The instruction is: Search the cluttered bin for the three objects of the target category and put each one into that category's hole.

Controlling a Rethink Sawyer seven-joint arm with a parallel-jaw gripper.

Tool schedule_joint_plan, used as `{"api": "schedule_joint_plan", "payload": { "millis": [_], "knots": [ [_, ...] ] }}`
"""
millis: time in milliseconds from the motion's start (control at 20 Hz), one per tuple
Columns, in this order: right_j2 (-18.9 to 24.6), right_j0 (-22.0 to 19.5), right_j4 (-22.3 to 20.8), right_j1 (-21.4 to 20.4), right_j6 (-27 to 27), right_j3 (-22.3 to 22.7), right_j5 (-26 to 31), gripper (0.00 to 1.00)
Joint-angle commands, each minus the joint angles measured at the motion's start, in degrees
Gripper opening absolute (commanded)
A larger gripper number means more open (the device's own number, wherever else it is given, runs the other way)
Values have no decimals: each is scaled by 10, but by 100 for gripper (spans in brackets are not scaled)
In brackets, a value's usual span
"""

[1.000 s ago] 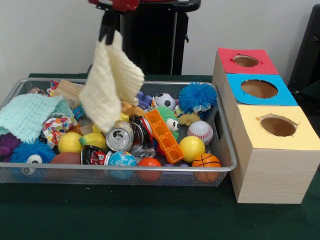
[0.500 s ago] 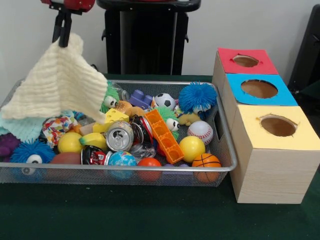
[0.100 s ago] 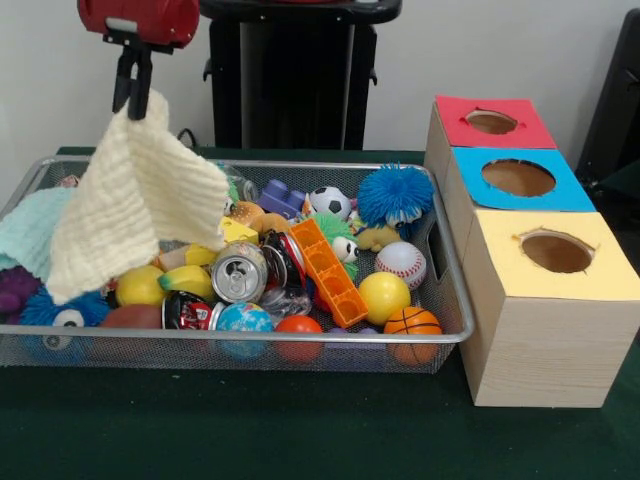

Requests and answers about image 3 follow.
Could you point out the dark green side table cloth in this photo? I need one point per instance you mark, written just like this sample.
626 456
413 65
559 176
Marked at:
625 182

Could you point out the purple toy block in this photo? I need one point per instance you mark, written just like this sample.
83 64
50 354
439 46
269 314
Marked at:
282 197

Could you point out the mint green cloth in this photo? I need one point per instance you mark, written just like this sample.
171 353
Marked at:
25 230

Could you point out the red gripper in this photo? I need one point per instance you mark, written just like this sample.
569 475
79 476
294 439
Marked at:
150 17

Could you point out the cream cloth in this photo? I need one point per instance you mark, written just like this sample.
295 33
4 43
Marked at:
130 200

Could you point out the yellow ball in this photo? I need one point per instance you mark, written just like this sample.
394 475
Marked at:
384 299

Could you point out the black side stand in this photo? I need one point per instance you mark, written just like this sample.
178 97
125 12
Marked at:
615 100

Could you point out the silver mesh bin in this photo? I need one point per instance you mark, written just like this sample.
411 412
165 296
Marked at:
150 350

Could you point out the long orange toy block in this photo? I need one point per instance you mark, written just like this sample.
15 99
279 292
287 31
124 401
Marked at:
327 272

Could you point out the large blue spiky ball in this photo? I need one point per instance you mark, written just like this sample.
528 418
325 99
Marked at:
395 192

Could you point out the silver drink can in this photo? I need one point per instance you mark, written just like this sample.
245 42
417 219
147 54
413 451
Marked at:
239 272

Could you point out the orange toy basketball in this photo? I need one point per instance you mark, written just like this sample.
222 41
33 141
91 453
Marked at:
412 321

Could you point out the blue globe ball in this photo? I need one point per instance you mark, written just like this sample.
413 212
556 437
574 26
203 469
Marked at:
245 320

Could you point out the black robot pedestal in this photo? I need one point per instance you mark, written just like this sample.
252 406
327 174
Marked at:
300 75

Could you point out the toy soccer ball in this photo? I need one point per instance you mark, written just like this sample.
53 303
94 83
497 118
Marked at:
330 201

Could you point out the wooden box with three holes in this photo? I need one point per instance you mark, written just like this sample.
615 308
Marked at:
550 350

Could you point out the small orange ball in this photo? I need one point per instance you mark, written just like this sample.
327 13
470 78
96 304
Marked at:
298 325

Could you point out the white toy baseball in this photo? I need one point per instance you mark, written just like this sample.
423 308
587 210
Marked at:
401 264

